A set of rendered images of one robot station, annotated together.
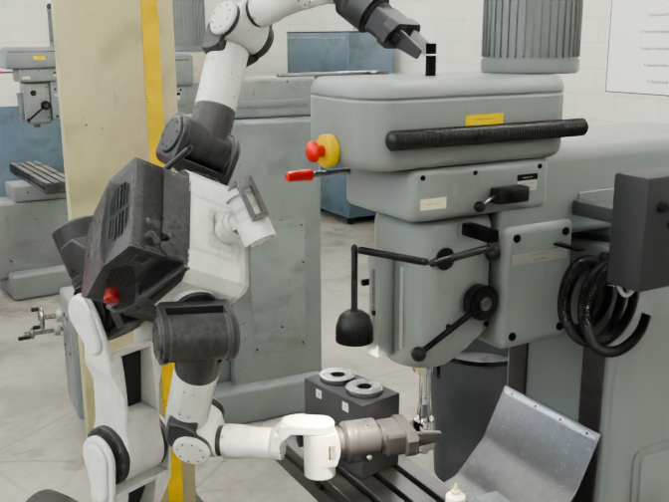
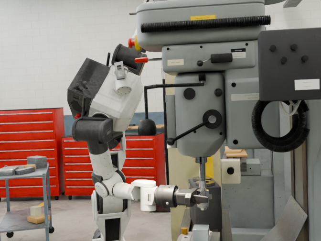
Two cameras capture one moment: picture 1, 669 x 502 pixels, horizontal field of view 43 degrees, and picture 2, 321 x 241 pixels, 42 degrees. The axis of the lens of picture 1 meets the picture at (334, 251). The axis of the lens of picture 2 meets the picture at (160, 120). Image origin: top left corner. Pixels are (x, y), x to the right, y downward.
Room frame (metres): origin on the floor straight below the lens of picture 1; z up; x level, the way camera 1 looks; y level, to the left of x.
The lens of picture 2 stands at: (0.29, -1.05, 1.54)
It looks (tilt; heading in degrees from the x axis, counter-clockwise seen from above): 3 degrees down; 37
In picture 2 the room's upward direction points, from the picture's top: 2 degrees counter-clockwise
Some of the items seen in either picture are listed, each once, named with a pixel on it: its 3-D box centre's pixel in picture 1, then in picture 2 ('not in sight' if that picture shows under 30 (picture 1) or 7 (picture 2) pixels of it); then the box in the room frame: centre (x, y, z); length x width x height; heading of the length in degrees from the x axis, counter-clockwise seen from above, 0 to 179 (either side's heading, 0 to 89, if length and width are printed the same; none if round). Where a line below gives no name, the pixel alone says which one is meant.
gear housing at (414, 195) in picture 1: (445, 180); (208, 59); (1.71, -0.23, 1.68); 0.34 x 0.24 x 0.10; 120
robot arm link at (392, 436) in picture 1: (382, 438); (180, 197); (1.67, -0.10, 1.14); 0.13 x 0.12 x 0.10; 17
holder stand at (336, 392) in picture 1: (350, 417); (204, 201); (1.95, -0.04, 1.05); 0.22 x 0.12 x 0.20; 40
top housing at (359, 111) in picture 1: (436, 117); (199, 26); (1.70, -0.20, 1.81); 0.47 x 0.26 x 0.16; 120
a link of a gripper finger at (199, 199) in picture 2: (427, 438); (200, 199); (1.66, -0.20, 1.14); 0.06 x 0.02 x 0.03; 106
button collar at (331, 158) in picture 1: (327, 150); (138, 42); (1.58, 0.01, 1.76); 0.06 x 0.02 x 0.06; 30
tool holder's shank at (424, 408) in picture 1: (424, 393); (202, 175); (1.69, -0.19, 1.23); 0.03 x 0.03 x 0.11
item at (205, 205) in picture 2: (423, 434); (203, 199); (1.69, -0.19, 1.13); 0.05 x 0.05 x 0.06
